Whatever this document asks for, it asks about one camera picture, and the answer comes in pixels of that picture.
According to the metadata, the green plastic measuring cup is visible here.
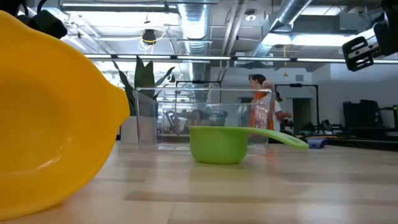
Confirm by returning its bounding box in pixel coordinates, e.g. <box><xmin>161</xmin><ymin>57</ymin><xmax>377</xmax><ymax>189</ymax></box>
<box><xmin>188</xmin><ymin>125</ymin><xmax>310</xmax><ymax>165</ymax></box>

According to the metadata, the ribbed silver ventilation duct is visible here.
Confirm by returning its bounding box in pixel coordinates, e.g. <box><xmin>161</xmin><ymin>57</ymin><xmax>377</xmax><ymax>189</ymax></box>
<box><xmin>176</xmin><ymin>0</ymin><xmax>212</xmax><ymax>82</ymax></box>

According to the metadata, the black metal stand frame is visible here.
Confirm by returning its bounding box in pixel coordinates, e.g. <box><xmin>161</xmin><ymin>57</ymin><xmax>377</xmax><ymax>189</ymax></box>
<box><xmin>275</xmin><ymin>83</ymin><xmax>320</xmax><ymax>133</ymax></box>

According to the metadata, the small dark blue measuring cup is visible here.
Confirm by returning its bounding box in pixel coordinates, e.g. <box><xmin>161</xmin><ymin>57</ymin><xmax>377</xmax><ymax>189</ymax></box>
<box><xmin>306</xmin><ymin>138</ymin><xmax>329</xmax><ymax>149</ymax></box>

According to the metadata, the green plant in white pot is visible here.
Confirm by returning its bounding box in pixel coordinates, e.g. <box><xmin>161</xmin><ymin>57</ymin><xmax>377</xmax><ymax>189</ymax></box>
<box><xmin>111</xmin><ymin>55</ymin><xmax>177</xmax><ymax>144</ymax></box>

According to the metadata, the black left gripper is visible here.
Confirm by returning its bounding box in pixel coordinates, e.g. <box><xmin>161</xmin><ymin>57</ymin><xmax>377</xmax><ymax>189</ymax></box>
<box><xmin>0</xmin><ymin>0</ymin><xmax>68</xmax><ymax>40</ymax></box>

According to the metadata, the yellow hanging pendant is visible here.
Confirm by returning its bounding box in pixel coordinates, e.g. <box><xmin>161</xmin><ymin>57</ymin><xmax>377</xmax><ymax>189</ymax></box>
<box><xmin>282</xmin><ymin>45</ymin><xmax>289</xmax><ymax>78</ymax></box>

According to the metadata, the yellow plastic measuring cup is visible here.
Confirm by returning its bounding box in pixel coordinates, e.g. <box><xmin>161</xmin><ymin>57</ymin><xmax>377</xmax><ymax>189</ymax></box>
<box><xmin>0</xmin><ymin>10</ymin><xmax>131</xmax><ymax>221</ymax></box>

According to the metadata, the ceiling light strip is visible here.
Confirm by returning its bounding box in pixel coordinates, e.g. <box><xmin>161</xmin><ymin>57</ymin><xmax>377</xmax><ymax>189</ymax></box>
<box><xmin>295</xmin><ymin>57</ymin><xmax>398</xmax><ymax>65</ymax></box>
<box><xmin>236</xmin><ymin>57</ymin><xmax>292</xmax><ymax>62</ymax></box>
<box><xmin>116</xmin><ymin>55</ymin><xmax>172</xmax><ymax>60</ymax></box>
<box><xmin>176</xmin><ymin>55</ymin><xmax>231</xmax><ymax>61</ymax></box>

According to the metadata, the dark background table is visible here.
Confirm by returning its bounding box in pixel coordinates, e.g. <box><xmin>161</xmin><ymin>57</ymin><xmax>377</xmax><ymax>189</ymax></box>
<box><xmin>326</xmin><ymin>136</ymin><xmax>398</xmax><ymax>152</ymax></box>

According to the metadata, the black ceiling device yellow cable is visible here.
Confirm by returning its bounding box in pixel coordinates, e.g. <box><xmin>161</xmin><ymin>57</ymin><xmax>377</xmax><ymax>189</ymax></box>
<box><xmin>138</xmin><ymin>27</ymin><xmax>167</xmax><ymax>52</ymax></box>

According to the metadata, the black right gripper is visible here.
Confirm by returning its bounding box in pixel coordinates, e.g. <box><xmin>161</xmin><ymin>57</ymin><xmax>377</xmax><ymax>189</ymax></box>
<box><xmin>341</xmin><ymin>0</ymin><xmax>398</xmax><ymax>72</ymax></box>

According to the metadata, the person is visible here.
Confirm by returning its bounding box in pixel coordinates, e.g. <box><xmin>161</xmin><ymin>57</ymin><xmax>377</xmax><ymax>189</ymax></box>
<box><xmin>273</xmin><ymin>90</ymin><xmax>293</xmax><ymax>131</ymax></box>
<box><xmin>248</xmin><ymin>73</ymin><xmax>276</xmax><ymax>131</ymax></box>

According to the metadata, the black background equipment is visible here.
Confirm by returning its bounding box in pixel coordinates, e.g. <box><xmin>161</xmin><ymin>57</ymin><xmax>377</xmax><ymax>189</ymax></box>
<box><xmin>343</xmin><ymin>99</ymin><xmax>385</xmax><ymax>128</ymax></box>

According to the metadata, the clear plastic basket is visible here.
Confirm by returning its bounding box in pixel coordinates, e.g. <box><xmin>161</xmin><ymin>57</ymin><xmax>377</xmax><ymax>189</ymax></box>
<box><xmin>133</xmin><ymin>86</ymin><xmax>276</xmax><ymax>156</ymax></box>

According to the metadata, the smooth silver ventilation duct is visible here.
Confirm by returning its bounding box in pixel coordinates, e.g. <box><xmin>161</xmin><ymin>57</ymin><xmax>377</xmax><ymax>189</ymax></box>
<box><xmin>245</xmin><ymin>0</ymin><xmax>313</xmax><ymax>58</ymax></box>

